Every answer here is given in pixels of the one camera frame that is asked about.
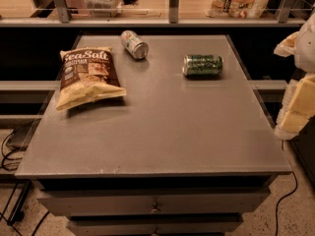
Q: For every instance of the metal shelf rail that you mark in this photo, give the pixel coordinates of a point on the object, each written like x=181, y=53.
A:
x=146, y=13

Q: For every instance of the clear plastic container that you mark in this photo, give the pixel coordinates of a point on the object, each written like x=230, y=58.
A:
x=103, y=8

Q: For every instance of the green soda can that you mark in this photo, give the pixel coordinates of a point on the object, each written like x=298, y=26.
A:
x=202, y=65

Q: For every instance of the sea salt chips bag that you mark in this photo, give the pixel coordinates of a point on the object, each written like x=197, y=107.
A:
x=88, y=75

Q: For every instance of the grey drawer cabinet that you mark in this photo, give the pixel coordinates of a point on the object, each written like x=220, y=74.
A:
x=176, y=156

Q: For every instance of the silver soda can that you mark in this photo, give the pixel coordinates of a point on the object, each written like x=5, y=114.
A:
x=134, y=44

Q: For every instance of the colourful snack bag on shelf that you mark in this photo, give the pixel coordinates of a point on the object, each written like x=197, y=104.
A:
x=239, y=9

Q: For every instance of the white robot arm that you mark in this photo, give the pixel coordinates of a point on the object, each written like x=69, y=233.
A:
x=304, y=48

